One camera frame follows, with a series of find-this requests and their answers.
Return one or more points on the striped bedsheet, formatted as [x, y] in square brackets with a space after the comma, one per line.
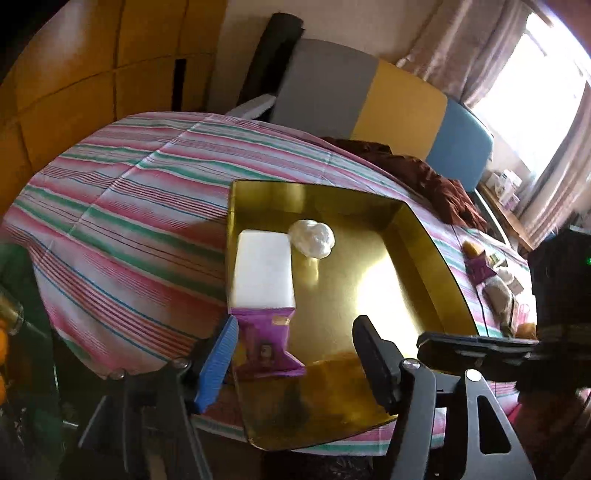
[138, 207]

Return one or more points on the white foam block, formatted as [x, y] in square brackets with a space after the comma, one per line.
[263, 267]

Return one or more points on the bright window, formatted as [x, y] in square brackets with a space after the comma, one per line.
[535, 92]

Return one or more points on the wooden wardrobe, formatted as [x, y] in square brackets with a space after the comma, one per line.
[92, 69]

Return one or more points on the pale purple carton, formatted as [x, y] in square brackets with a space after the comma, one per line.
[510, 200]

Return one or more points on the grey yellow blue headboard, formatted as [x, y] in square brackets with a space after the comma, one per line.
[397, 101]

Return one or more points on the brown crumpled cloth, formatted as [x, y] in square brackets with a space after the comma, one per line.
[415, 173]

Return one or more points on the yellow sponge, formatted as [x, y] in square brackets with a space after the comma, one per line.
[474, 249]

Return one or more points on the black rolled mat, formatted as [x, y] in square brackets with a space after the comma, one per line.
[272, 55]

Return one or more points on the white crumpled plastic ball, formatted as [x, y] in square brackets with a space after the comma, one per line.
[311, 239]

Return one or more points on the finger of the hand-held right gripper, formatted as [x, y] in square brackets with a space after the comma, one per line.
[461, 348]

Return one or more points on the purple snack packet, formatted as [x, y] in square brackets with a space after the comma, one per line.
[481, 270]
[263, 337]

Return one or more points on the grey bed rail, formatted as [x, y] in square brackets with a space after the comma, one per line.
[491, 214]

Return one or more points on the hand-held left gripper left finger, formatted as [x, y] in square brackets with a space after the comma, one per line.
[216, 364]

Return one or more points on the gold metal tray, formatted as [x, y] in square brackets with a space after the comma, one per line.
[355, 281]

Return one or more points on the white sock with blue toe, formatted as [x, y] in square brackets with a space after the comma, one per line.
[497, 295]

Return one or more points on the pink patterned curtain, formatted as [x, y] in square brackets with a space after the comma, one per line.
[461, 41]
[558, 175]

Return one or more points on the wooden bedside table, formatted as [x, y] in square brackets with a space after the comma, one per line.
[508, 221]

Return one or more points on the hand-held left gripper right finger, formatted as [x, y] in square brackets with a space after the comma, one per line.
[376, 360]

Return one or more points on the white foam piece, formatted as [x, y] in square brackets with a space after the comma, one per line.
[251, 106]

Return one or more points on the white carton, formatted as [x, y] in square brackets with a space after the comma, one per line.
[504, 181]

